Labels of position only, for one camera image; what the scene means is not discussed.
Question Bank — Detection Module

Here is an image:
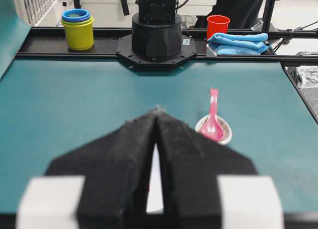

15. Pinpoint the yellow green plastic cup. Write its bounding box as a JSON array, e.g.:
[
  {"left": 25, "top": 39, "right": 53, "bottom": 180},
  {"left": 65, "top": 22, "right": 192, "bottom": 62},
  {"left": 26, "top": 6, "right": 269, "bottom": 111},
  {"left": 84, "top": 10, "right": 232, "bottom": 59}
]
[{"left": 62, "top": 16, "right": 94, "bottom": 51}]

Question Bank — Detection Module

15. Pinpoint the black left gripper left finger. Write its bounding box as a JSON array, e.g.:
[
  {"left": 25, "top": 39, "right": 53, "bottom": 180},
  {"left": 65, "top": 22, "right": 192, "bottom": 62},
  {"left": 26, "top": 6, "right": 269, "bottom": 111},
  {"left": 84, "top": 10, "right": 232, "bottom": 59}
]
[{"left": 45, "top": 110, "right": 157, "bottom": 229}]

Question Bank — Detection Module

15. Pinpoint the blue plastic cup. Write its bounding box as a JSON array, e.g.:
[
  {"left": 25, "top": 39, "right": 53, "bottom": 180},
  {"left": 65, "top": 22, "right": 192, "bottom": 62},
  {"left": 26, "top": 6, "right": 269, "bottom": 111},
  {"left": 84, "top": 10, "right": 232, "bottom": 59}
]
[{"left": 62, "top": 8, "right": 91, "bottom": 22}]

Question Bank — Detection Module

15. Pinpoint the speckled ceramic spoon rest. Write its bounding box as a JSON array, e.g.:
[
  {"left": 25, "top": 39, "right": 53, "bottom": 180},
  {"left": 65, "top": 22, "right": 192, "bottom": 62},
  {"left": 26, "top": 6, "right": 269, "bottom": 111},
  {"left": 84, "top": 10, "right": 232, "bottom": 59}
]
[{"left": 195, "top": 115, "right": 232, "bottom": 145}]

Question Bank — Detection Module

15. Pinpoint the folded blue cloth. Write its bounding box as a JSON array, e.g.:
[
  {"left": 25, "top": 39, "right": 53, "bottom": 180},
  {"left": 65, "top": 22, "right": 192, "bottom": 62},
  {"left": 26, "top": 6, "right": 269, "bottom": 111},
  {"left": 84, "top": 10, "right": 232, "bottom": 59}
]
[{"left": 207, "top": 33, "right": 268, "bottom": 55}]

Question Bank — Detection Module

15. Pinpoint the black aluminium frame rail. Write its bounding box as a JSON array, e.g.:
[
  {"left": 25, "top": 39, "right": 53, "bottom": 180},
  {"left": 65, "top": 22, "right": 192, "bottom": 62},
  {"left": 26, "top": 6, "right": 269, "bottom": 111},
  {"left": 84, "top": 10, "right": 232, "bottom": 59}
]
[{"left": 16, "top": 27, "right": 318, "bottom": 69}]

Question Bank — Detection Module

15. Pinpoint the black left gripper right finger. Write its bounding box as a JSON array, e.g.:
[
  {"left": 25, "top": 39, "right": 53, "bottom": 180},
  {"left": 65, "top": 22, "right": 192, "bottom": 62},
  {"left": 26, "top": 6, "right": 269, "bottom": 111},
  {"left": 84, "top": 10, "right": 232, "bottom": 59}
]
[{"left": 156, "top": 111, "right": 258, "bottom": 229}]

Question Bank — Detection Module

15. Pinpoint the pink plastic spoon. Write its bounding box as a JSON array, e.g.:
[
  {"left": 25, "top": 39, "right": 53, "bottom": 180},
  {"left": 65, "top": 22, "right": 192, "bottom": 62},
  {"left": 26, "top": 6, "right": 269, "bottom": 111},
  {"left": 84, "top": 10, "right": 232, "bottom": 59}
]
[{"left": 201, "top": 88, "right": 223, "bottom": 141}]

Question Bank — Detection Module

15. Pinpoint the red plastic cup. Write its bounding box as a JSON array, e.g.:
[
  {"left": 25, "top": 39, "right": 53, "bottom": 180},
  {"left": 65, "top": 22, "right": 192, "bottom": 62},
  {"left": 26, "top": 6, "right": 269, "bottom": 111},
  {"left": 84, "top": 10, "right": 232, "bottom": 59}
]
[{"left": 206, "top": 15, "right": 231, "bottom": 39}]

